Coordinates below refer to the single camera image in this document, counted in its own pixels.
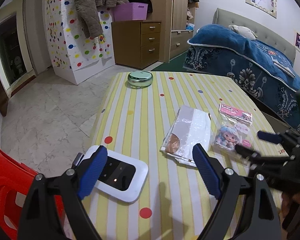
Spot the white mobile router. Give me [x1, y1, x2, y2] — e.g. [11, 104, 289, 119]
[71, 145, 148, 203]

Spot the white pillow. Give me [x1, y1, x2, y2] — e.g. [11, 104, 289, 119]
[228, 24, 257, 41]

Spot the brown drawer cabinet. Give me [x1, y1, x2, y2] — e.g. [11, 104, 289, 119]
[111, 20, 161, 69]

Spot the green round tin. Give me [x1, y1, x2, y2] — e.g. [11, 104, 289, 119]
[127, 70, 153, 88]

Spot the blue floral blanket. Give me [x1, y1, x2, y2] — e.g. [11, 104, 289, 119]
[183, 24, 300, 131]

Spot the yellow striped tablecloth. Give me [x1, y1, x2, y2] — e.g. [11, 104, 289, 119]
[83, 72, 285, 239]

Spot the polka dot white cabinet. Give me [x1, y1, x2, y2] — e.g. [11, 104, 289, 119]
[43, 0, 115, 85]

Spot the white stocking package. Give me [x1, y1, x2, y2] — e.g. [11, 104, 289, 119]
[160, 105, 211, 167]

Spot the purple plastic basket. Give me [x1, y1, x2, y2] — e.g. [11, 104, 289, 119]
[113, 2, 148, 22]

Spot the red plastic stool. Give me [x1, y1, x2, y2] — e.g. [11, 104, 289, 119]
[0, 141, 65, 240]

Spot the folded white cloth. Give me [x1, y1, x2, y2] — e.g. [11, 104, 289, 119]
[271, 57, 295, 78]

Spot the anime figure packet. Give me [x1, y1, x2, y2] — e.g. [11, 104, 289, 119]
[210, 103, 253, 165]

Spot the wooden wardrobe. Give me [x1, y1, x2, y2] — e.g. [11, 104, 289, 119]
[148, 0, 198, 62]

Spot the grey upholstered bed frame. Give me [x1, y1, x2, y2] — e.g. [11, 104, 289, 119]
[213, 8, 296, 64]

